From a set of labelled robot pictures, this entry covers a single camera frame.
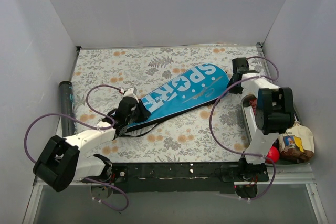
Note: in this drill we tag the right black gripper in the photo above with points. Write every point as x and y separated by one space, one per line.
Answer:
234 84

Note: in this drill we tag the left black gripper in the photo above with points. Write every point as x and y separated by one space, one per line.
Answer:
140 109

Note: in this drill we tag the blue sport racket cover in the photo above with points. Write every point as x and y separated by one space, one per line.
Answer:
196 87

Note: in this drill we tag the black shuttlecock tube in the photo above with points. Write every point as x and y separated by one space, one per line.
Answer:
66 96

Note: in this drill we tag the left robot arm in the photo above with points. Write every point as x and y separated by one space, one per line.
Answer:
64 160

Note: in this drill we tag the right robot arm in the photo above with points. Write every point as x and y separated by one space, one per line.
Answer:
273 113

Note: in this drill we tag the floral table cloth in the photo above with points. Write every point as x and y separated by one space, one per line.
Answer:
207 134

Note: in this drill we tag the red snack packet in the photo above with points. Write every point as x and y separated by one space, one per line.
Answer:
253 104

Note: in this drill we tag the metal tray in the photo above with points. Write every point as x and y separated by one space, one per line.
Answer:
257 142

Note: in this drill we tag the red ball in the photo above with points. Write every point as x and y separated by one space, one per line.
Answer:
273 155

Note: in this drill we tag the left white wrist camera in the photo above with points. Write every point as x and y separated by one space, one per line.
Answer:
130 92

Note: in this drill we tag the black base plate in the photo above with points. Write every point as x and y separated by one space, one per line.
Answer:
185 177

